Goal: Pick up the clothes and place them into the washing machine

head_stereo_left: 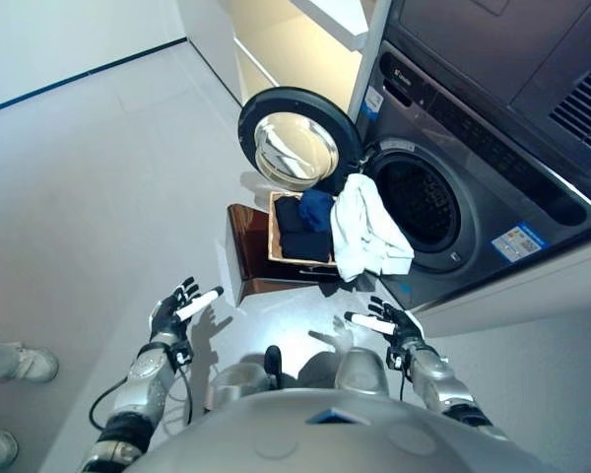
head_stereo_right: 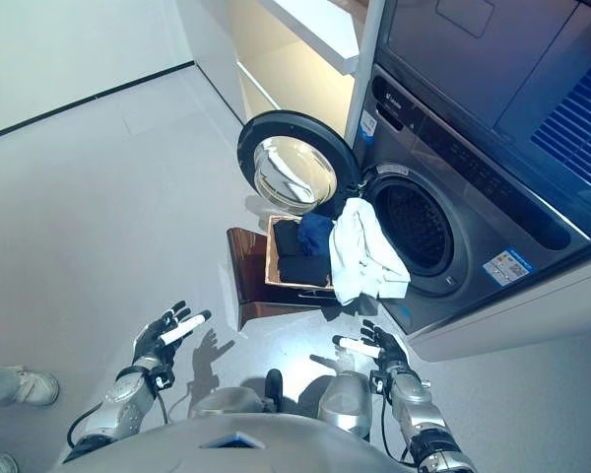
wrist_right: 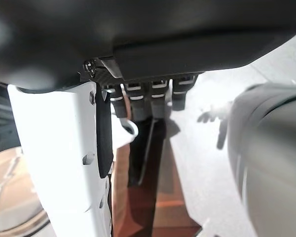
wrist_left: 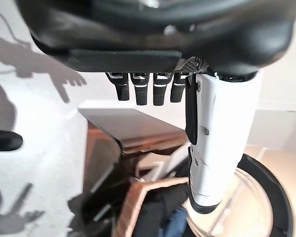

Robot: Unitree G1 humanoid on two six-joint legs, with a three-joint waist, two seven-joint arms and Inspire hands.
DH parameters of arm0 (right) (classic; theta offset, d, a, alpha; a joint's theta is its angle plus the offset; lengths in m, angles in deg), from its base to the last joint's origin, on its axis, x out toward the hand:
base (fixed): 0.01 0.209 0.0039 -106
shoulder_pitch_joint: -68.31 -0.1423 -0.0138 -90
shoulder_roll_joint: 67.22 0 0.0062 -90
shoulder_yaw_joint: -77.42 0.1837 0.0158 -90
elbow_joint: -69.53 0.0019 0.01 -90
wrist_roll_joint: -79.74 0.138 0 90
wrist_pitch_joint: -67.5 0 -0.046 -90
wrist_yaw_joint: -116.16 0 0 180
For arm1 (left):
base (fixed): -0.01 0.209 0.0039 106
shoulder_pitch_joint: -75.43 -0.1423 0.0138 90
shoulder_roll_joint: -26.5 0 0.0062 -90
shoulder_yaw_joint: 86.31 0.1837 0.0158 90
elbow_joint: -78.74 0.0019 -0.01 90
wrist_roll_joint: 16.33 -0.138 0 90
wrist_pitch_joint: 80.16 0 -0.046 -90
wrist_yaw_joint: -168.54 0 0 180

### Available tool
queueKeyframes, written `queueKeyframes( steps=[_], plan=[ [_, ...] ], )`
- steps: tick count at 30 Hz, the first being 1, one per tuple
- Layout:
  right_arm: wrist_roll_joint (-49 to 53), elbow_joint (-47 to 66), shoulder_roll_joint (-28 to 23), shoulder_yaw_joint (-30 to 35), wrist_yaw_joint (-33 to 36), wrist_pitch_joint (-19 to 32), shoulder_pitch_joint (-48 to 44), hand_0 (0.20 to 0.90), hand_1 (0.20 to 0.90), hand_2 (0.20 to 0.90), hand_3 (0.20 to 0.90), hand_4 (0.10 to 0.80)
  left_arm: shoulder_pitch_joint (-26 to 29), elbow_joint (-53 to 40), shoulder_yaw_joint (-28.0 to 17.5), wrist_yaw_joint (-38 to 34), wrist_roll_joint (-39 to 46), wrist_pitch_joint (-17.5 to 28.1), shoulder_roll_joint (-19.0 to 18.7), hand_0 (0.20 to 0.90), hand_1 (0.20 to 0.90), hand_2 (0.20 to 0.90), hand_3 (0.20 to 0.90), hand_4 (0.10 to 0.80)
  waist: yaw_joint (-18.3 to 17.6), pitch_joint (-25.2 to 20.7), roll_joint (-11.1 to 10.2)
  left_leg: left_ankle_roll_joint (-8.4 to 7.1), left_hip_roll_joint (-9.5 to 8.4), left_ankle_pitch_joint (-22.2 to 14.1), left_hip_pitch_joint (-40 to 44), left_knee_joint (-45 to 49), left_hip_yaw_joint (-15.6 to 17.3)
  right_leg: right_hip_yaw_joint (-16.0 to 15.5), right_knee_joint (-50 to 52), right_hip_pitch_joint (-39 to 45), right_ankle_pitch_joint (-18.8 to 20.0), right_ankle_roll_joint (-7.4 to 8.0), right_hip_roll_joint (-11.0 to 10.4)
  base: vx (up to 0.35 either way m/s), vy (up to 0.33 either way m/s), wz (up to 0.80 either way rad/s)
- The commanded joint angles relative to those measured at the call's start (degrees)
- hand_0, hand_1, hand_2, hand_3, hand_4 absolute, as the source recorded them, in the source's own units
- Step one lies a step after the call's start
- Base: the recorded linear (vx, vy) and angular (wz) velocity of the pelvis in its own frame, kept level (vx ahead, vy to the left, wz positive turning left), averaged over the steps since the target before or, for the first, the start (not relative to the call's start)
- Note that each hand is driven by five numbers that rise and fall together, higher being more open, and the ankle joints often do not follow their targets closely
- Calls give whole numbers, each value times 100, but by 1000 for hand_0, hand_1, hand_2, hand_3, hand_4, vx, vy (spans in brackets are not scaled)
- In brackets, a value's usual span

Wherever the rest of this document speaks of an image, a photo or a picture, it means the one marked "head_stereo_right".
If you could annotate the blue white instruction sticker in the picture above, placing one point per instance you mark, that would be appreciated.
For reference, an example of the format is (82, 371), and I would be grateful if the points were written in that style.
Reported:
(508, 267)

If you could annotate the black folded garment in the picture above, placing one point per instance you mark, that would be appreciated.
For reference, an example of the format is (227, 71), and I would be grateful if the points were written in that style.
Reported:
(300, 268)

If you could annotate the left silver robot leg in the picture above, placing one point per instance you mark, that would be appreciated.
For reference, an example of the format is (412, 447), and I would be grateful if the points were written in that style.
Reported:
(231, 401)

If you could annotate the grey front-load washing machine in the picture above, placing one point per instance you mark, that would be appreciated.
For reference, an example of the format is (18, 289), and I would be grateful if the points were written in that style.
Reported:
(478, 207)

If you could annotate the round washing machine door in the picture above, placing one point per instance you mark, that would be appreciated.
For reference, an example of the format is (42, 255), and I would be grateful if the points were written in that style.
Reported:
(295, 162)

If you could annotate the white shelf cabinet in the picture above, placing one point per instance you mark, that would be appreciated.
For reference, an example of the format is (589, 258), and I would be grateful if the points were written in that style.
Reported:
(305, 59)

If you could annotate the silver robot torso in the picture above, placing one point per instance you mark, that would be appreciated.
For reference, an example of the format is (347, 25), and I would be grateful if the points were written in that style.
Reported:
(236, 448)

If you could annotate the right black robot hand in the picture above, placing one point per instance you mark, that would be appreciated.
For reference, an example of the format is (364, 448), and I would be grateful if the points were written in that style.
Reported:
(386, 350)

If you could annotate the right silver robot leg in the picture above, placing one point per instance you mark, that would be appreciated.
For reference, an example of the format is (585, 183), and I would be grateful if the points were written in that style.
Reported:
(342, 399)

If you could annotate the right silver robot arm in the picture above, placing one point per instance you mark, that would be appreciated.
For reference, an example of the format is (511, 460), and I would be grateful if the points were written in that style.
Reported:
(418, 409)

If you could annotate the blue energy label sticker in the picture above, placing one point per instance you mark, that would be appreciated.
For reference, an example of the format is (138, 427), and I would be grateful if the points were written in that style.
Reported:
(367, 125)

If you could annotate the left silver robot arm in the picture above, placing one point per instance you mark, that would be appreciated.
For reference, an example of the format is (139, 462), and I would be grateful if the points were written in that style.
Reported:
(123, 399)

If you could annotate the brown acrylic stool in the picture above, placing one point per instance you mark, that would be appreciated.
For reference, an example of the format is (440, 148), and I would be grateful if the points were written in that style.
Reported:
(248, 286)

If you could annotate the dark blue garment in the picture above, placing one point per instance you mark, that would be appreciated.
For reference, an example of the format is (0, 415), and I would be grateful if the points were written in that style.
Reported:
(315, 231)

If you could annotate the light grey sweatshirt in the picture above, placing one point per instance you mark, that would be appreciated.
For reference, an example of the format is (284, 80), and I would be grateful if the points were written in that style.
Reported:
(362, 256)

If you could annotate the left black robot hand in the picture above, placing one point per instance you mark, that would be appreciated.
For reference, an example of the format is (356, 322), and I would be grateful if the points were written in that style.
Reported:
(155, 340)

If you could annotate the white appliance platform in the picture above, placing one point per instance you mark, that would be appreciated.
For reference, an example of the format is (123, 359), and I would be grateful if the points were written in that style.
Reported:
(512, 325)

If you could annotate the silver robot leg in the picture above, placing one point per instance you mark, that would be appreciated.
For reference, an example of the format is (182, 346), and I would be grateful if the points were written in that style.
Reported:
(231, 401)
(342, 399)

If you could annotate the woven wicker laundry basket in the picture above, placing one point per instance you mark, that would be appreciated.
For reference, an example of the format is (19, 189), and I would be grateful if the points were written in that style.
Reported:
(271, 251)

